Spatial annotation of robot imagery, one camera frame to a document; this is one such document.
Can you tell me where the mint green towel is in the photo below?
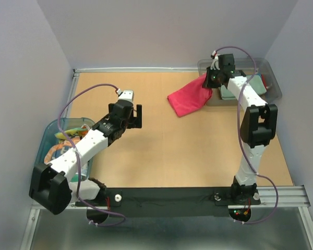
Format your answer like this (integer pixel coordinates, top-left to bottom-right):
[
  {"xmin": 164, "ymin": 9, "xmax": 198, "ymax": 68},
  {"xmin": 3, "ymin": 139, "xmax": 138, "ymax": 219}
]
[{"xmin": 219, "ymin": 74, "xmax": 267, "ymax": 101}]

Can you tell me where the red blue cat towel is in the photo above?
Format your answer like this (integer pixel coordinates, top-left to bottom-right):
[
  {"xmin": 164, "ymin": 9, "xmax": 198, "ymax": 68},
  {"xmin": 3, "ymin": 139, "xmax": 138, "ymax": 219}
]
[{"xmin": 261, "ymin": 74, "xmax": 273, "ymax": 91}]

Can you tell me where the pink towel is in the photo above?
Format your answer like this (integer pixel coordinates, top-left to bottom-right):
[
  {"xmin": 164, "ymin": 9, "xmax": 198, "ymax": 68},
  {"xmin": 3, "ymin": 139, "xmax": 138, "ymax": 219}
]
[{"xmin": 167, "ymin": 74, "xmax": 213, "ymax": 117}]

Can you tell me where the patterned light blue towel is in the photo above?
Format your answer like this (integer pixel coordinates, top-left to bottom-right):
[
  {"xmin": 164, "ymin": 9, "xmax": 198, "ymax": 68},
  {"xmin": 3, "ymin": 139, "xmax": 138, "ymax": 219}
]
[{"xmin": 43, "ymin": 139, "xmax": 91, "ymax": 183}]

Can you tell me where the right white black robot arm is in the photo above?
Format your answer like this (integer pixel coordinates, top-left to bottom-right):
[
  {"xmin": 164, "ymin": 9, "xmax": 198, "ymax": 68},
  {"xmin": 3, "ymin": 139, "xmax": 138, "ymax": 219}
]
[{"xmin": 202, "ymin": 52, "xmax": 278, "ymax": 205}]

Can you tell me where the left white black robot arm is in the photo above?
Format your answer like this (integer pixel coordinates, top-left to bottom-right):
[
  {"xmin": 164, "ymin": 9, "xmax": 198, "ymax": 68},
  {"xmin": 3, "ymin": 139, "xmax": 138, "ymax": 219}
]
[{"xmin": 29, "ymin": 99, "xmax": 142, "ymax": 215}]

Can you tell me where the clear grey plastic bin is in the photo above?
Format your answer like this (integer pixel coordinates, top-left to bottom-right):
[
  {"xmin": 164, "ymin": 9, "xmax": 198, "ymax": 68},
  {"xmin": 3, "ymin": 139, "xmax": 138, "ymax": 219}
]
[{"xmin": 207, "ymin": 57, "xmax": 282, "ymax": 106}]

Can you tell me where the yellow patterned towel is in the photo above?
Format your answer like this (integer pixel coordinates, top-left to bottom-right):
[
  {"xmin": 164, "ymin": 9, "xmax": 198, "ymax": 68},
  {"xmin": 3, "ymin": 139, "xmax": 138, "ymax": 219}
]
[{"xmin": 54, "ymin": 124, "xmax": 90, "ymax": 141}]

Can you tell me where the teal plastic laundry bin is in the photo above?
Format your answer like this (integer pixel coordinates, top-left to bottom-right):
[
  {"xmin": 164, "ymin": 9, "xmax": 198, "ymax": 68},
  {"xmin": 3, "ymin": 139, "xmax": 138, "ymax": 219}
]
[{"xmin": 31, "ymin": 117, "xmax": 96, "ymax": 195}]

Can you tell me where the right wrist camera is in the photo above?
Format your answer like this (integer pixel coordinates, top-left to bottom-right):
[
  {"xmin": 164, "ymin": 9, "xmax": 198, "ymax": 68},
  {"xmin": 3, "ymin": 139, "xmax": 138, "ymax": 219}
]
[{"xmin": 210, "ymin": 51, "xmax": 220, "ymax": 70}]

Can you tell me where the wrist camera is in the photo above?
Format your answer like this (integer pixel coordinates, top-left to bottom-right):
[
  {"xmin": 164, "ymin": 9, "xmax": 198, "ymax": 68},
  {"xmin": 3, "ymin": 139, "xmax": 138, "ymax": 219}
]
[
  {"xmin": 116, "ymin": 89, "xmax": 134, "ymax": 103},
  {"xmin": 210, "ymin": 51, "xmax": 220, "ymax": 70}
]

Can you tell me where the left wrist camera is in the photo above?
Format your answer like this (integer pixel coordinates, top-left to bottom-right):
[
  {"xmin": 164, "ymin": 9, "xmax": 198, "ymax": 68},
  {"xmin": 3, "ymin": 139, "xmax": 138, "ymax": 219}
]
[{"xmin": 116, "ymin": 89, "xmax": 134, "ymax": 103}]

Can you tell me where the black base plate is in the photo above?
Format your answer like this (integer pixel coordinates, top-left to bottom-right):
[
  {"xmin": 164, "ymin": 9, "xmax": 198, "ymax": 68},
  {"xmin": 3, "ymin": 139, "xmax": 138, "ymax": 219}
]
[{"xmin": 76, "ymin": 184, "xmax": 261, "ymax": 222}]

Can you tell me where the aluminium front rail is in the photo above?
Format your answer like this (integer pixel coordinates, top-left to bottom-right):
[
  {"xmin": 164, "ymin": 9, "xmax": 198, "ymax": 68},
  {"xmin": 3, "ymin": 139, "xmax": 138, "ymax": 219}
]
[{"xmin": 31, "ymin": 185, "xmax": 311, "ymax": 209}]

